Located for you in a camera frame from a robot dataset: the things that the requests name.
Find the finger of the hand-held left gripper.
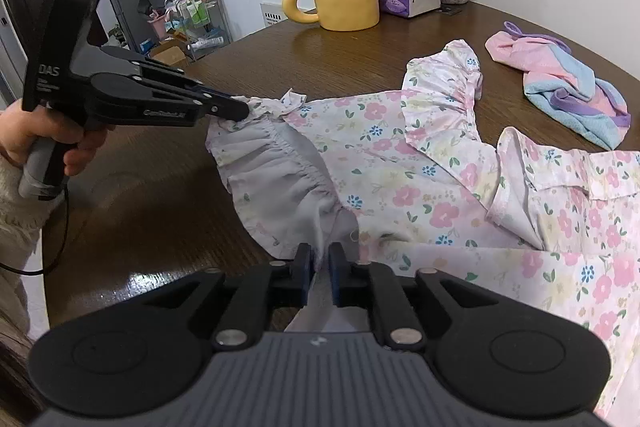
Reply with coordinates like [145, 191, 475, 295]
[142, 78, 250, 122]
[100, 46, 203, 90]

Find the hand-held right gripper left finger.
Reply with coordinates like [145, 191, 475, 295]
[135, 243, 317, 353]

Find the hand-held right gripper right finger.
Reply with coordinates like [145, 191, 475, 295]
[327, 243, 506, 353]

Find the pink floral dress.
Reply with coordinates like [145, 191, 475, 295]
[206, 39, 640, 423]

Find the person's left forearm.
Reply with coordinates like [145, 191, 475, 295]
[0, 154, 51, 333]

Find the person's left hand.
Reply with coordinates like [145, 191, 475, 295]
[0, 99, 108, 178]

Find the cardboard box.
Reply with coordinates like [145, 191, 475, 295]
[150, 39, 188, 68]

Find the storage cart with bottles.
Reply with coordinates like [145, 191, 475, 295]
[125, 0, 233, 62]

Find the yellow mug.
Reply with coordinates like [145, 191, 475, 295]
[282, 0, 381, 32]

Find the pink blue purple garment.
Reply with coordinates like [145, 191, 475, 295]
[485, 21, 632, 151]

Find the person's brown hair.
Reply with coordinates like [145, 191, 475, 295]
[0, 319, 50, 427]

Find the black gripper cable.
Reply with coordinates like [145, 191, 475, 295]
[0, 192, 71, 278]

